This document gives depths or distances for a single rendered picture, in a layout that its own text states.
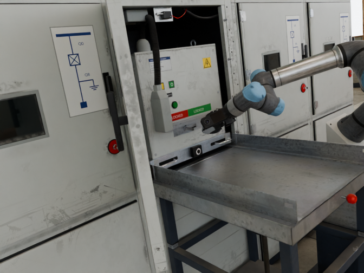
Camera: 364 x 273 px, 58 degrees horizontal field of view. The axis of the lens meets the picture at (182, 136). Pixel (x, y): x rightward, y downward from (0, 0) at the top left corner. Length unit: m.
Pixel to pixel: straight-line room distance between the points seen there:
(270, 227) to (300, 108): 1.35
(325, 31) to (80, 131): 1.88
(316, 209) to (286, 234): 0.14
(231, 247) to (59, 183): 1.06
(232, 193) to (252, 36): 1.01
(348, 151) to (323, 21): 1.27
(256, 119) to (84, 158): 1.02
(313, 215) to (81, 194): 0.79
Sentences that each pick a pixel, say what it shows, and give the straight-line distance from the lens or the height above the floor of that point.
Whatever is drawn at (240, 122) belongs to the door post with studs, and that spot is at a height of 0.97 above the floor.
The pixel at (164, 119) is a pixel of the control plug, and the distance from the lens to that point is 1.37.
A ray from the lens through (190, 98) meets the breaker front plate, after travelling 1.61.
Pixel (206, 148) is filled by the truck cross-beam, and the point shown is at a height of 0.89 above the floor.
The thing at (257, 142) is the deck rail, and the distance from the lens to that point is 1.71.
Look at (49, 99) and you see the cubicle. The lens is 1.19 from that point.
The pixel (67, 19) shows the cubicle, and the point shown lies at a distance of 1.25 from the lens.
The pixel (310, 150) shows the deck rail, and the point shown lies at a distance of 1.56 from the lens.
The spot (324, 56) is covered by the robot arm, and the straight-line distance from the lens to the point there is 1.44.
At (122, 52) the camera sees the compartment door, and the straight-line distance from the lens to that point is 0.73.
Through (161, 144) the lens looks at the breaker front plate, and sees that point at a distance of 1.51.
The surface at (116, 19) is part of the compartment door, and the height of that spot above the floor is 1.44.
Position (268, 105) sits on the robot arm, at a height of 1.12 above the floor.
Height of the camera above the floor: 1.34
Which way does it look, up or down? 13 degrees down
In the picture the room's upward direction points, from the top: 8 degrees counter-clockwise
